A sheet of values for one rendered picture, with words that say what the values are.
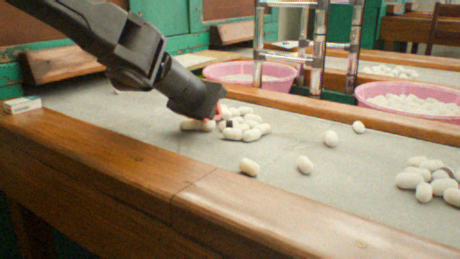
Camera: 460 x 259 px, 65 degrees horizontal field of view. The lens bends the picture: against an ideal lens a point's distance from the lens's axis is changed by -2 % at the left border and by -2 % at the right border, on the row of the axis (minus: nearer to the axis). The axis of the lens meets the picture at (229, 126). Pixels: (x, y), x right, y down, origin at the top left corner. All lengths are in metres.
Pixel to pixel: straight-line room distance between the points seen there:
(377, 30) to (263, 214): 3.00
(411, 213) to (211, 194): 0.24
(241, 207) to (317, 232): 0.09
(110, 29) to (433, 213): 0.46
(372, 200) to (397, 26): 2.88
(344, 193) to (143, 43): 0.33
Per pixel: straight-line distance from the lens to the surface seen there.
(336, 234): 0.39
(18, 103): 0.81
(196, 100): 0.62
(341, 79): 1.09
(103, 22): 0.51
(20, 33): 0.96
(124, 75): 0.52
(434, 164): 0.59
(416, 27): 3.30
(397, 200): 0.52
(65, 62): 0.95
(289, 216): 0.41
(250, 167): 0.52
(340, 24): 3.43
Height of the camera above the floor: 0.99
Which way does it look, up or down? 21 degrees down
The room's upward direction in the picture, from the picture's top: straight up
